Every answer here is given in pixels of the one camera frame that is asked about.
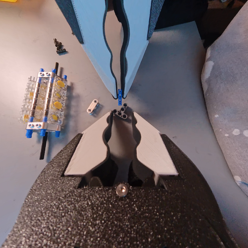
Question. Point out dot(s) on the small grey holed beam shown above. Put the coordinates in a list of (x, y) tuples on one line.
[(93, 107)]

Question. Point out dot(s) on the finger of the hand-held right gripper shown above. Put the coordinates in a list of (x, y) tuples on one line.
[(135, 35), (93, 35)]

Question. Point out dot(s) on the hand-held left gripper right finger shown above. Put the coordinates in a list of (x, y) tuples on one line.
[(157, 155)]

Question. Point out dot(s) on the small blue peg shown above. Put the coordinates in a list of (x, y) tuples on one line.
[(120, 97)]

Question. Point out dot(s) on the transparent brick engine model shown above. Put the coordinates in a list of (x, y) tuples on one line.
[(44, 100)]

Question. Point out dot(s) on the grey desk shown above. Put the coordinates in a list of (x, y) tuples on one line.
[(174, 77)]

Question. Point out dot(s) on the small grey angled beam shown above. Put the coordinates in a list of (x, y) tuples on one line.
[(121, 112)]

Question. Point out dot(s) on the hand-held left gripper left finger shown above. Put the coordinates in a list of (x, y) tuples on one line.
[(83, 155)]

